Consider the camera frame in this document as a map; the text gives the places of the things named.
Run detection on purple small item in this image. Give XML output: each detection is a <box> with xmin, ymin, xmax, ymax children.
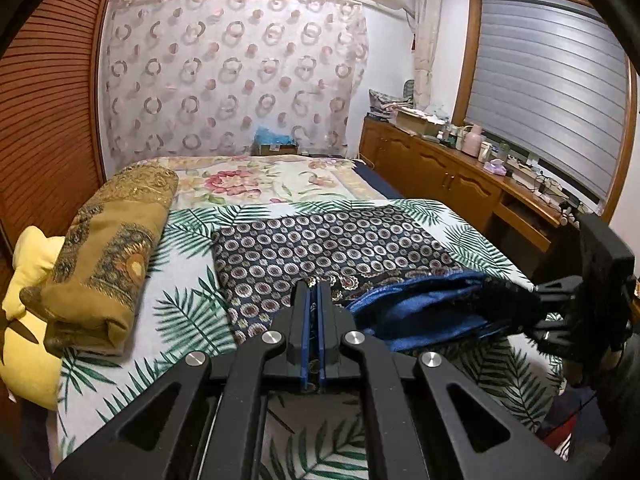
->
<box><xmin>483</xmin><ymin>158</ymin><xmax>508</xmax><ymax>177</ymax></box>

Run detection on wooden sideboard cabinet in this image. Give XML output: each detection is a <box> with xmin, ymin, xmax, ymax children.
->
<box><xmin>358</xmin><ymin>118</ymin><xmax>564</xmax><ymax>256</ymax></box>

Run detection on circle patterned sheer curtain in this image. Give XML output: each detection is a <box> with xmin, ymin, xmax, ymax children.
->
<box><xmin>101</xmin><ymin>0</ymin><xmax>369</xmax><ymax>169</ymax></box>

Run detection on beige tied side curtain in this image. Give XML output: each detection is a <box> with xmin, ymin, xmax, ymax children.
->
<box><xmin>414</xmin><ymin>0</ymin><xmax>442</xmax><ymax>110</ymax></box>

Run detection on grey window blind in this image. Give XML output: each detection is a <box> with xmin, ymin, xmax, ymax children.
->
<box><xmin>464</xmin><ymin>0</ymin><xmax>627</xmax><ymax>200</ymax></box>

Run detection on pink jug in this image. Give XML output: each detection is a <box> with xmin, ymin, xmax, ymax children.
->
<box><xmin>460</xmin><ymin>125</ymin><xmax>484</xmax><ymax>158</ymax></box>

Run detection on blue item on box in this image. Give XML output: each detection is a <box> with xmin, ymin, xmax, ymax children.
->
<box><xmin>252</xmin><ymin>127</ymin><xmax>298</xmax><ymax>156</ymax></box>

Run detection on yellow pillow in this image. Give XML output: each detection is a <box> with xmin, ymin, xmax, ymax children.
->
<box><xmin>1</xmin><ymin>226</ymin><xmax>64</xmax><ymax>412</ymax></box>

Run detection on navy blue mattress edge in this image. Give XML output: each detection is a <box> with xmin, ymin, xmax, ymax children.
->
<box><xmin>354</xmin><ymin>160</ymin><xmax>404</xmax><ymax>200</ymax></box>

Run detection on palm leaf white blanket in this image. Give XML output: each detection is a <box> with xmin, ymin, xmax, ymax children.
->
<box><xmin>53</xmin><ymin>206</ymin><xmax>564</xmax><ymax>479</ymax></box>

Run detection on navy patterned silk garment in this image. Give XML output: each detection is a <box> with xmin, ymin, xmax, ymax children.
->
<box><xmin>208</xmin><ymin>200</ymin><xmax>532</xmax><ymax>344</ymax></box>

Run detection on floral beige bedspread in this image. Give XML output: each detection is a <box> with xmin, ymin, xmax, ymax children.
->
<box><xmin>144</xmin><ymin>155</ymin><xmax>384</xmax><ymax>210</ymax></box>

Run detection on wooden slatted wardrobe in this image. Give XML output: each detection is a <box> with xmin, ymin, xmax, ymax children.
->
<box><xmin>1</xmin><ymin>0</ymin><xmax>107</xmax><ymax>252</ymax></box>

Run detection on olive gold folded blanket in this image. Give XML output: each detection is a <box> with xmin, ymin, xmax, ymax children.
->
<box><xmin>20</xmin><ymin>164</ymin><xmax>178</xmax><ymax>356</ymax></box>

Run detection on cardboard box on sideboard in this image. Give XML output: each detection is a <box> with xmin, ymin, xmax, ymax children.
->
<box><xmin>395</xmin><ymin>107</ymin><xmax>446</xmax><ymax>136</ymax></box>

